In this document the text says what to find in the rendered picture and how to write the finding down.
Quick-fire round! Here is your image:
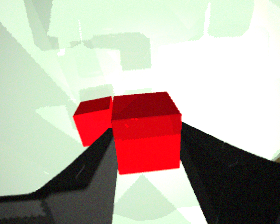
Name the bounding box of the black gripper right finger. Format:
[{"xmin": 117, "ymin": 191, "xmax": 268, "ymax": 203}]
[{"xmin": 180, "ymin": 121, "xmax": 280, "ymax": 224}]

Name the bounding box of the red cube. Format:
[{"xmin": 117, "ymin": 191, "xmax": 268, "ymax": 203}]
[
  {"xmin": 73, "ymin": 96, "xmax": 113, "ymax": 147},
  {"xmin": 111, "ymin": 91, "xmax": 182, "ymax": 175}
]

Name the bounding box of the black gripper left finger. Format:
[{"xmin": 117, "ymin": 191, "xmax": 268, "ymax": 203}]
[{"xmin": 0, "ymin": 128, "xmax": 118, "ymax": 224}]

